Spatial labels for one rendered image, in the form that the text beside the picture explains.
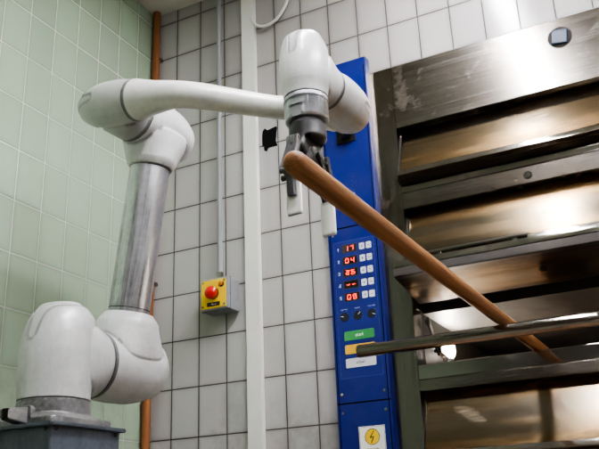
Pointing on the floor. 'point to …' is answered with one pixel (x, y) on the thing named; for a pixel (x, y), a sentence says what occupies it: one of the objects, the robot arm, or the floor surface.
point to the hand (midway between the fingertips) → (312, 219)
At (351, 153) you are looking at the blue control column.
